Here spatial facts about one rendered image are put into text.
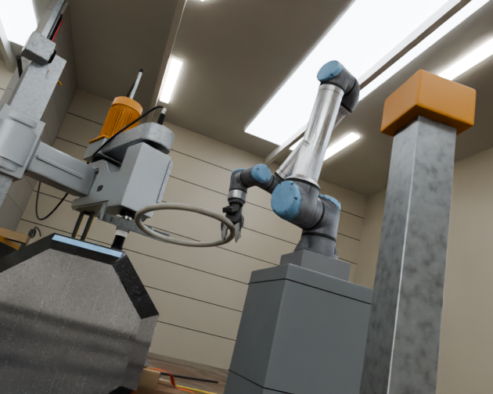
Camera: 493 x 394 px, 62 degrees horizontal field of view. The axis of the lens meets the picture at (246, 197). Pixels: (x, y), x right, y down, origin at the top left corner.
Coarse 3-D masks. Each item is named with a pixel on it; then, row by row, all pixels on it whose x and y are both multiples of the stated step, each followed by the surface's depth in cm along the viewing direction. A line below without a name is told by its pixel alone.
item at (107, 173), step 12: (96, 168) 293; (108, 168) 280; (120, 168) 294; (96, 180) 283; (108, 180) 268; (96, 192) 274; (108, 192) 259; (72, 204) 299; (84, 204) 282; (96, 204) 269; (96, 216) 304
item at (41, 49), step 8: (32, 32) 264; (32, 40) 262; (40, 40) 265; (48, 40) 269; (24, 48) 260; (32, 48) 262; (40, 48) 265; (48, 48) 268; (24, 56) 268; (32, 56) 266; (40, 56) 265; (48, 56) 268
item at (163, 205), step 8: (144, 208) 183; (152, 208) 180; (160, 208) 178; (168, 208) 177; (176, 208) 177; (184, 208) 177; (192, 208) 177; (200, 208) 178; (136, 216) 189; (208, 216) 181; (216, 216) 181; (224, 216) 185; (136, 224) 198; (144, 224) 204; (232, 224) 190; (152, 232) 209; (232, 232) 195; (168, 240) 215; (176, 240) 217; (184, 240) 219; (216, 240) 214
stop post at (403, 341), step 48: (432, 96) 72; (432, 144) 72; (432, 192) 69; (384, 240) 72; (432, 240) 67; (384, 288) 67; (432, 288) 64; (384, 336) 63; (432, 336) 62; (384, 384) 60; (432, 384) 60
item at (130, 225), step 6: (108, 216) 255; (114, 216) 248; (108, 222) 251; (114, 222) 244; (120, 222) 239; (126, 222) 233; (132, 222) 227; (126, 228) 230; (132, 228) 224; (138, 228) 220; (150, 228) 210; (144, 234) 212; (162, 234) 221; (168, 234) 217; (162, 240) 214
